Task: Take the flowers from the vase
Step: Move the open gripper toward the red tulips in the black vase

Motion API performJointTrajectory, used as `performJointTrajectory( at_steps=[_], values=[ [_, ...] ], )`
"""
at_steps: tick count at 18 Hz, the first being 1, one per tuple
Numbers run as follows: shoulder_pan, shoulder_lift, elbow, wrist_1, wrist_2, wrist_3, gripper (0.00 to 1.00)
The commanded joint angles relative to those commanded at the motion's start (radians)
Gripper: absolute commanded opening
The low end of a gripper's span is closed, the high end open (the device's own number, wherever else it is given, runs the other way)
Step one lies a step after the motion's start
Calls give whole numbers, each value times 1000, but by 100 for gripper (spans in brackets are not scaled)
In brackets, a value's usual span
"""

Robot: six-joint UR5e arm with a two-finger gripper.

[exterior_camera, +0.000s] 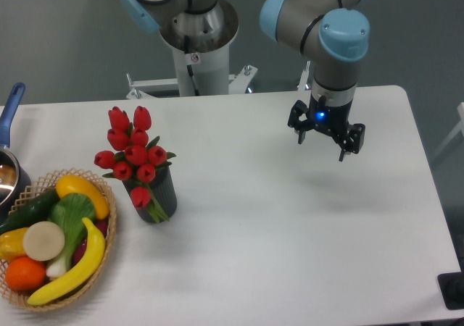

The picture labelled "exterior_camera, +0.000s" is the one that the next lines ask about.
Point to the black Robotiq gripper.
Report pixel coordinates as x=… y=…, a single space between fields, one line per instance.
x=329 y=120

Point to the red tulip bouquet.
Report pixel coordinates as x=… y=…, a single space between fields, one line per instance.
x=135 y=157

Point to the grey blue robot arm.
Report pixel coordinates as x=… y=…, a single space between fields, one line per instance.
x=331 y=34

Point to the dark grey ribbed vase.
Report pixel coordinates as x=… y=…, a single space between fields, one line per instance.
x=163 y=204

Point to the black device at table edge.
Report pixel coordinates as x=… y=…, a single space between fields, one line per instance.
x=451 y=287

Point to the dark red vegetable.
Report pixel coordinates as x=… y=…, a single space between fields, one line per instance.
x=102 y=225

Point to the yellow banana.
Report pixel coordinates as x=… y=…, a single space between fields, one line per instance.
x=77 y=275

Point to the green bok choy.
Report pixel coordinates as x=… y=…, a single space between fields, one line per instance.
x=68 y=214

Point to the woven wicker basket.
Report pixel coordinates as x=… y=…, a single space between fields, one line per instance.
x=42 y=185

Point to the beige round disc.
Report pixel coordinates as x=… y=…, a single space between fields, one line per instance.
x=43 y=241

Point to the green cucumber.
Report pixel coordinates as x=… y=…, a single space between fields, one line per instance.
x=35 y=210

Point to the yellow bell pepper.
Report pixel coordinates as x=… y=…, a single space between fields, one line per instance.
x=11 y=244

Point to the orange fruit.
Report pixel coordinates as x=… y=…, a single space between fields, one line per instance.
x=25 y=274

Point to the white frame at right edge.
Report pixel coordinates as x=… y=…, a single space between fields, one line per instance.
x=451 y=141

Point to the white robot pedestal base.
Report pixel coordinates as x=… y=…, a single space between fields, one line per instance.
x=200 y=48

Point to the blue handled saucepan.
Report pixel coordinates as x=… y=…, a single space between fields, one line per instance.
x=14 y=179

